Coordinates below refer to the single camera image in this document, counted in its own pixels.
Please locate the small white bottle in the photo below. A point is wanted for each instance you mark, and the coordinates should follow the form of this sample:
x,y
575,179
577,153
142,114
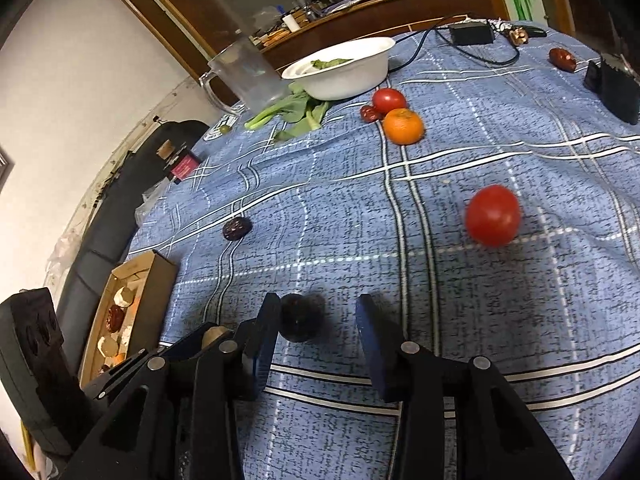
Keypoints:
x,y
289,21

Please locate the small red tomato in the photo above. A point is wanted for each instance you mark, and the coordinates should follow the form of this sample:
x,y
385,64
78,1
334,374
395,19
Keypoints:
x,y
389,100

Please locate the small brown object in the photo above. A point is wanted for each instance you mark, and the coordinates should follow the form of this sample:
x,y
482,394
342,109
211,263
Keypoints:
x,y
517,36

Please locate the blue plaid tablecloth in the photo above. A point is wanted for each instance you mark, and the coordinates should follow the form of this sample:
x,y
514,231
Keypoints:
x,y
450,310

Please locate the large red tomato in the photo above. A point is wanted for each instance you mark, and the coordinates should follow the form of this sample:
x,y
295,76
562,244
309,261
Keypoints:
x,y
492,215

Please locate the black sofa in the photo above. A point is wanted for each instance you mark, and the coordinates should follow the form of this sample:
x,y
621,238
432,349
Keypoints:
x,y
125,200

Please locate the green bok choy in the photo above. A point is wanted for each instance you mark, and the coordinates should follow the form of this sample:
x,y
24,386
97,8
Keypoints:
x,y
295,110

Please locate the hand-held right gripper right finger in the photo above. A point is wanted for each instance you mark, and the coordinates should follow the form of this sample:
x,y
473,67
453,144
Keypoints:
x,y
375,355

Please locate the wooden cabinet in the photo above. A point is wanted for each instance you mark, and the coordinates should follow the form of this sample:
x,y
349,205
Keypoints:
x,y
350,25

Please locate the dark purple plum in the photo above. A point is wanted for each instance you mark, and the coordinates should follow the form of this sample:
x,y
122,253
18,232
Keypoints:
x,y
300,317

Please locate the white bowl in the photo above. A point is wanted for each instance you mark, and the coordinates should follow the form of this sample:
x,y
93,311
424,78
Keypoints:
x,y
345,80

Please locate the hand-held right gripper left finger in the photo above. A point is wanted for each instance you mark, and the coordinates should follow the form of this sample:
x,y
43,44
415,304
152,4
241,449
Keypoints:
x,y
261,355

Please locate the dark red date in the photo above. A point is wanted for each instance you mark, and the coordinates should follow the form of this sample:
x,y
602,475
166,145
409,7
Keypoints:
x,y
115,317
235,229
562,58
369,113

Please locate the small red box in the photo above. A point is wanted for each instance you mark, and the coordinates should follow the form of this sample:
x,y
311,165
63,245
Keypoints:
x,y
183,166

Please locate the clear plastic bag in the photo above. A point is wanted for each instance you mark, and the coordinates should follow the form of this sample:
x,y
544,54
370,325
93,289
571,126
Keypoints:
x,y
150,200

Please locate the framed wall picture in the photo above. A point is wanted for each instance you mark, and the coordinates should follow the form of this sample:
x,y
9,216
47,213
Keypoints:
x,y
4,162

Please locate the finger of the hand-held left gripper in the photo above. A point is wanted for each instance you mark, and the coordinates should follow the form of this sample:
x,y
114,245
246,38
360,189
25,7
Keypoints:
x,y
125,367

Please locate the clear glass mug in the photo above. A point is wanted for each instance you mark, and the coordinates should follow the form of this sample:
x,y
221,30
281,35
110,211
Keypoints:
x,y
245,77

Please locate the black power adapter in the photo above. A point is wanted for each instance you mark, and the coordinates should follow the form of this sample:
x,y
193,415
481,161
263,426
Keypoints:
x,y
470,34

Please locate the black case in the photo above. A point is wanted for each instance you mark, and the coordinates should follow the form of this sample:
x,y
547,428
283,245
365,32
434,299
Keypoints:
x,y
620,92

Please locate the green vegetable scraps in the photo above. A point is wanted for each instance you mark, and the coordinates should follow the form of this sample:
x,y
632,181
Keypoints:
x,y
327,63

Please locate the small brown block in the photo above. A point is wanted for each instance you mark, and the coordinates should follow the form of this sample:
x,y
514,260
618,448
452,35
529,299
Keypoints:
x,y
167,149

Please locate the brown cardboard box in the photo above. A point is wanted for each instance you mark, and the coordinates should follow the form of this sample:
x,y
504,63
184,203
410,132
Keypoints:
x,y
155,300

